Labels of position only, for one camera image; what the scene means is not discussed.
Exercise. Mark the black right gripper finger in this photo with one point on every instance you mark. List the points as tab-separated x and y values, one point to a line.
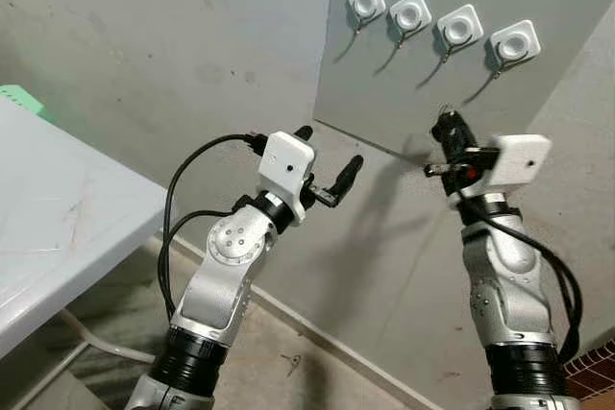
443	134
462	136

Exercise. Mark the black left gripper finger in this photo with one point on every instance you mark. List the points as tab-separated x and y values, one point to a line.
304	132
347	173

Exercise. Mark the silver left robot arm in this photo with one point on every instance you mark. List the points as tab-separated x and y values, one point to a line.
226	271

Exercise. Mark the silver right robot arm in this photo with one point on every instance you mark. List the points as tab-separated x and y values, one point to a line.
504	285

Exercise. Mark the white folding table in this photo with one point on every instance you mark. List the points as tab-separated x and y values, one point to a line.
58	218

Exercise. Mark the green plastic crate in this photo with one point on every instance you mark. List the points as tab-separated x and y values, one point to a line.
19	100

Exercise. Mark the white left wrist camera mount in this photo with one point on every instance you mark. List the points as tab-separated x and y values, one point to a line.
286	165

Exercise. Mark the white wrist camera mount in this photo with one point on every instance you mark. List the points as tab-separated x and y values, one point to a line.
520	160
286	165

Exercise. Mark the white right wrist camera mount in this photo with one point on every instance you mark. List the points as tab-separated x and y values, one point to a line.
520	160

